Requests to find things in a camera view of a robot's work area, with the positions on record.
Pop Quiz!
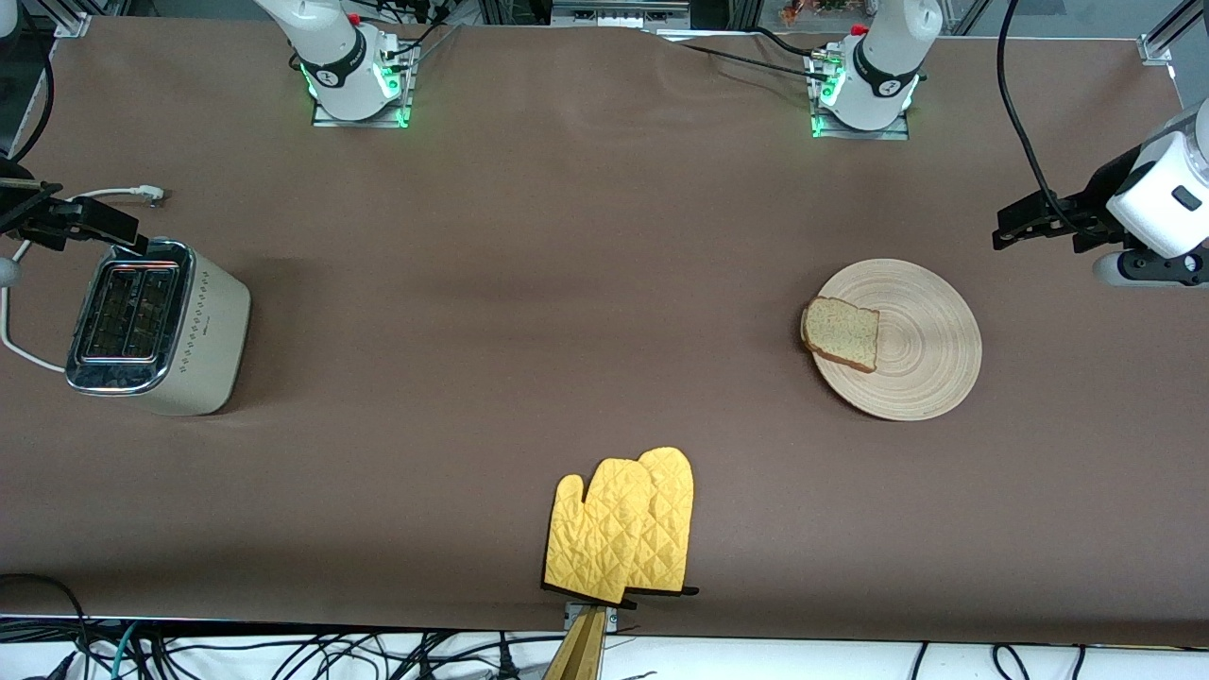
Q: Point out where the yellow quilted oven mitt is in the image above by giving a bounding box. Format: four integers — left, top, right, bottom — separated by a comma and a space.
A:
542, 458, 655, 605
626, 447, 700, 597

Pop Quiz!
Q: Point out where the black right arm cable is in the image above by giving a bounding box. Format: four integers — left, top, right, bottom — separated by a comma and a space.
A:
0, 52, 57, 162

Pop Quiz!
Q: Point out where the cream and chrome toaster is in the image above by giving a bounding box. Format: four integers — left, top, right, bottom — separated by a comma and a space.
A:
64, 239, 252, 417

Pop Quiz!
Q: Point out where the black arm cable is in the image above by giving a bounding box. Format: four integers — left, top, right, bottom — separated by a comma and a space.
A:
0, 52, 57, 162
996, 0, 1080, 237

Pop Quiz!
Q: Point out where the teal cable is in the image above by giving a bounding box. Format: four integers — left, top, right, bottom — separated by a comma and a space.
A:
109, 621, 141, 680

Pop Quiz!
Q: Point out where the white toaster power cable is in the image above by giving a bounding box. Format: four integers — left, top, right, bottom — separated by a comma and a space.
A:
0, 184, 171, 374

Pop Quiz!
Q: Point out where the grey device box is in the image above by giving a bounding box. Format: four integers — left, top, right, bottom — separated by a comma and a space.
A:
551, 0, 692, 29

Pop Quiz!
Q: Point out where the slice of bread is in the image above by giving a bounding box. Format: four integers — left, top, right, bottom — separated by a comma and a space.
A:
801, 297, 881, 374

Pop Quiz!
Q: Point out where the brown table cover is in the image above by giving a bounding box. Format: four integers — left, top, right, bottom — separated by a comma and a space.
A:
0, 14, 1209, 648

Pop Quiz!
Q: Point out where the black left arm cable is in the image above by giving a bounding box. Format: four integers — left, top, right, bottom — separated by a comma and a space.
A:
996, 0, 1080, 237

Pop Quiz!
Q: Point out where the small metal clamp bracket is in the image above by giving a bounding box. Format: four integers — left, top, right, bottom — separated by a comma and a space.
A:
564, 602, 620, 634

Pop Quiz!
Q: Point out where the black looped cable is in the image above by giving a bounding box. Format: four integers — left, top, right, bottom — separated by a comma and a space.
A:
0, 573, 92, 680

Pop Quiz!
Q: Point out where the black base cable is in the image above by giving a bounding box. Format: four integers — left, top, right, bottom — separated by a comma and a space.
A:
675, 38, 818, 77

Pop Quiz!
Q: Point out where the round wooden plate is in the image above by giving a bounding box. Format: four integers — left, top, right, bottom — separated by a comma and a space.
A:
810, 259, 983, 422

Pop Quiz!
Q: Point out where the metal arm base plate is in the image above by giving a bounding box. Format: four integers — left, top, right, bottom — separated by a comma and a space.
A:
312, 42, 414, 128
810, 49, 911, 141

